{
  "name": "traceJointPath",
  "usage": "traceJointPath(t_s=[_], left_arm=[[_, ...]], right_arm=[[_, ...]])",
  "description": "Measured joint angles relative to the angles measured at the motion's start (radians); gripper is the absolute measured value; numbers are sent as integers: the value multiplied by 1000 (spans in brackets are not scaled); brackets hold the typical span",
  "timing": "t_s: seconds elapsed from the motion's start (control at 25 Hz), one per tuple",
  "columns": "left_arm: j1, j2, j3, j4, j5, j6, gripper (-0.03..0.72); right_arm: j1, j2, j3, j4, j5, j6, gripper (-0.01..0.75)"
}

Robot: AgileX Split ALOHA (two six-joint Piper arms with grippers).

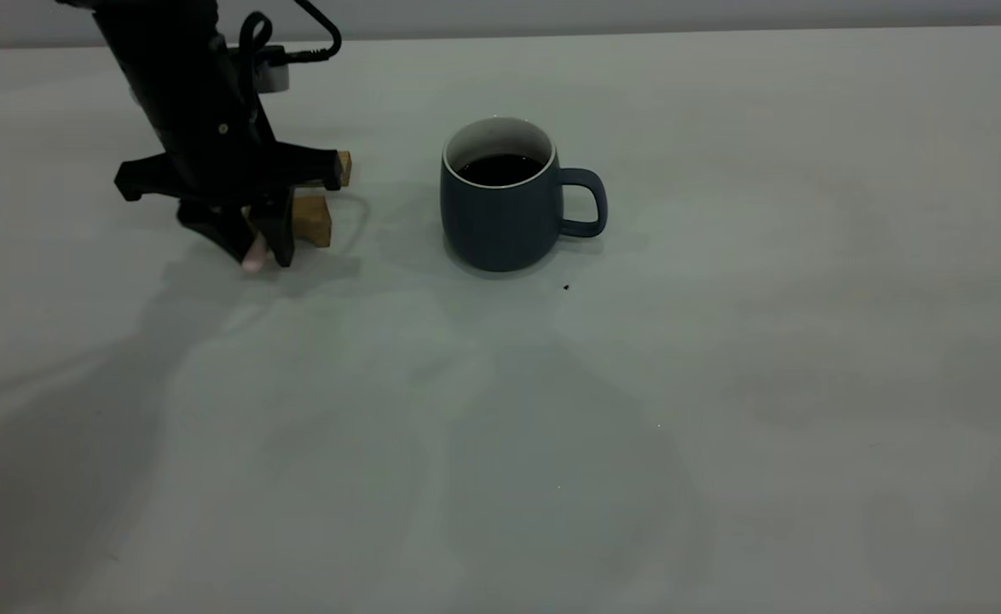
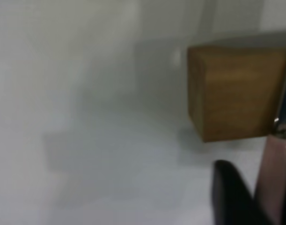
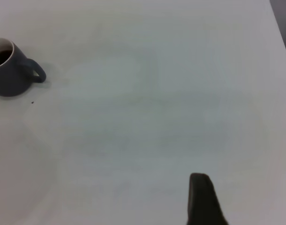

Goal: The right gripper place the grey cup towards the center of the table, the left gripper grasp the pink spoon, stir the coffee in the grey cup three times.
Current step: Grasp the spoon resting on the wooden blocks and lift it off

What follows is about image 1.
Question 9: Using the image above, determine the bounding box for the arched wooden block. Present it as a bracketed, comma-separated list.
[242, 195, 333, 249]

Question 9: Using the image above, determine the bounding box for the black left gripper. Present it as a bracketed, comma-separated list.
[114, 75, 342, 269]

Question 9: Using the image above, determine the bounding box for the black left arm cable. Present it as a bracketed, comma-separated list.
[239, 0, 344, 96]

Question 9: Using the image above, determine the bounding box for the dark grey ceramic mug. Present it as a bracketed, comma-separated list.
[440, 116, 609, 273]

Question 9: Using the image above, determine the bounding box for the dark coffee liquid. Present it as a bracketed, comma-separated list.
[456, 153, 546, 187]

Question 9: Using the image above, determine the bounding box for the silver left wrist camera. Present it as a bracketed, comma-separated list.
[228, 44, 291, 94]

